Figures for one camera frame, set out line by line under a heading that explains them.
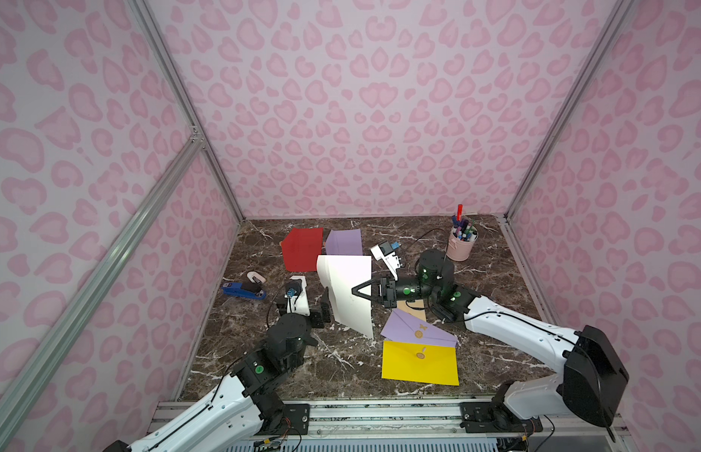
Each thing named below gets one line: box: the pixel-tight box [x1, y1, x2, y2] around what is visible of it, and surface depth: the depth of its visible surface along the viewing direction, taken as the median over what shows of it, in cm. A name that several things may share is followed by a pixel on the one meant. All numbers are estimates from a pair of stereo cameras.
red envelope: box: [280, 226, 325, 273], surface depth 113 cm
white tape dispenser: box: [245, 271, 267, 284], surface depth 102 cm
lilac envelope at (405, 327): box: [380, 307, 458, 348], surface depth 90 cm
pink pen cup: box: [445, 224, 479, 262], surface depth 102 cm
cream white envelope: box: [316, 255, 374, 339], surface depth 67 cm
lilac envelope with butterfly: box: [326, 228, 363, 256], surface depth 116 cm
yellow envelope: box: [381, 339, 460, 387], surface depth 84 cm
